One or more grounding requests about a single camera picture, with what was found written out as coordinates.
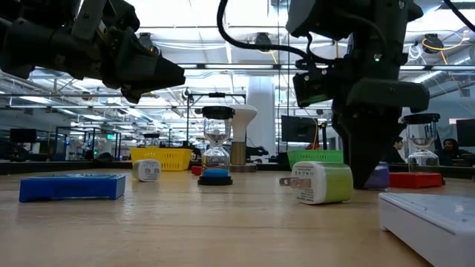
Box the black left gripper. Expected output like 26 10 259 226
44 25 186 105

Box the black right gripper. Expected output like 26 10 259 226
332 22 430 189

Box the orange sand hourglass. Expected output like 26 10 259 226
402 113 442 174

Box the red rectangular box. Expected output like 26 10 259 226
388 171 445 190

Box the pale wall charger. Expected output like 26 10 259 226
132 159 162 182

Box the blue sand hourglass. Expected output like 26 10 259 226
197 105 236 187

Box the person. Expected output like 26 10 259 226
434 137 471 167
388 135 408 165

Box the green plastic basket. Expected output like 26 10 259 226
286 149 346 170

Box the white sand hourglass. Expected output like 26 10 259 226
142 132 161 149

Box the black background monitor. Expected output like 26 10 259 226
281 115 318 144

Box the yellow plastic basket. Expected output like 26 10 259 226
129 147 194 172

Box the white bulb lamp brass base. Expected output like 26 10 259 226
222 104 258 174

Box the white rectangular box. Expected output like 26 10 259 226
378 191 475 267

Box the black background device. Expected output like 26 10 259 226
246 145 269 157

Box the blue rectangular box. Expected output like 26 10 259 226
19 173 127 203

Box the thin yellow background cable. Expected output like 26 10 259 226
312 117 321 150

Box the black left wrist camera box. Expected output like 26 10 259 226
106 0 141 35

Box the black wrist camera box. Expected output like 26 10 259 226
292 69 337 109
106 0 141 35

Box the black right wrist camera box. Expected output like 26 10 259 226
292 69 337 109

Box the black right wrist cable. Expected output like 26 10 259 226
216 0 335 66

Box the black ceiling cable reel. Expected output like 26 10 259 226
422 33 445 53
253 32 274 53

